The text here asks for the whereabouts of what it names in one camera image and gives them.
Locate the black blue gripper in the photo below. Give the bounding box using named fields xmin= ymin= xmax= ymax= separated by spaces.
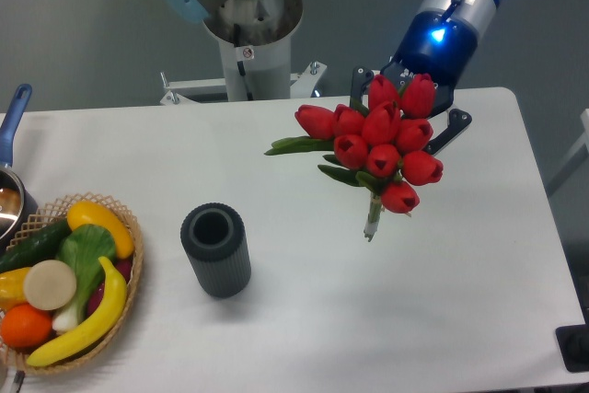
xmin=349 ymin=11 xmax=478 ymax=155

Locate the red tulip bouquet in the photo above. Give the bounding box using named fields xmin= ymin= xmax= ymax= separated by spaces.
xmin=267 ymin=74 xmax=444 ymax=240

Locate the dark grey ribbed vase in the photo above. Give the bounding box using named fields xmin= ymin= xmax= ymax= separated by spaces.
xmin=180 ymin=202 xmax=251 ymax=298

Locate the black device at table edge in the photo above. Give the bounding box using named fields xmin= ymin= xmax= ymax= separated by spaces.
xmin=555 ymin=324 xmax=588 ymax=373

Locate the purple eggplant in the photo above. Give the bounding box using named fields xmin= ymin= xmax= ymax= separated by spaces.
xmin=87 ymin=257 xmax=133 ymax=321

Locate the green bok choy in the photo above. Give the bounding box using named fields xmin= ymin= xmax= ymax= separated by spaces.
xmin=52 ymin=224 xmax=116 ymax=334

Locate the woven wicker basket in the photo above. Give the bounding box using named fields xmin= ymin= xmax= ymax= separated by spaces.
xmin=1 ymin=192 xmax=144 ymax=376

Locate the yellow banana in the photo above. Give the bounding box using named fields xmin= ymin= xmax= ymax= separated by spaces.
xmin=25 ymin=256 xmax=128 ymax=368

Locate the green cucumber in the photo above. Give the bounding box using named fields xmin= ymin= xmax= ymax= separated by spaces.
xmin=1 ymin=219 xmax=71 ymax=272

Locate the beige round disc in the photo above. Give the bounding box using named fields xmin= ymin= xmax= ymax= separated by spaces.
xmin=23 ymin=260 xmax=77 ymax=311

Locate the yellow pepper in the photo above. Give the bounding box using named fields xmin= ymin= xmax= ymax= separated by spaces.
xmin=0 ymin=267 xmax=31 ymax=312

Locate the orange fruit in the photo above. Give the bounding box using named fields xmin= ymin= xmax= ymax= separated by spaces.
xmin=1 ymin=304 xmax=52 ymax=349

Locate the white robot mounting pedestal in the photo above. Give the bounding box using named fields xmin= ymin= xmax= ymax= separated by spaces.
xmin=160 ymin=0 xmax=327 ymax=105

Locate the white frame at right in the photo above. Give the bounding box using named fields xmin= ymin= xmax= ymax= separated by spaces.
xmin=545 ymin=109 xmax=588 ymax=198

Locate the blue handled saucepan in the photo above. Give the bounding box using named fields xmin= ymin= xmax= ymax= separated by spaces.
xmin=1 ymin=84 xmax=38 ymax=254

